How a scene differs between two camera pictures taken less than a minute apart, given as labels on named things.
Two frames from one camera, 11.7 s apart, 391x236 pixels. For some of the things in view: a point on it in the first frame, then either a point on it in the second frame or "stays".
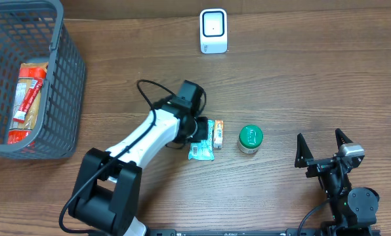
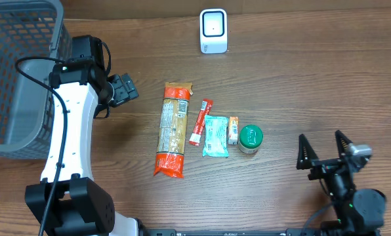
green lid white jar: (250, 137) stays
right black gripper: (305, 157) stays
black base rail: (262, 232) stays
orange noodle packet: (21, 132) to (170, 158)
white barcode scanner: (213, 26) stays
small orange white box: (218, 134) to (233, 130)
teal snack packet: (204, 150) to (216, 128)
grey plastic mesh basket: (23, 31) stays
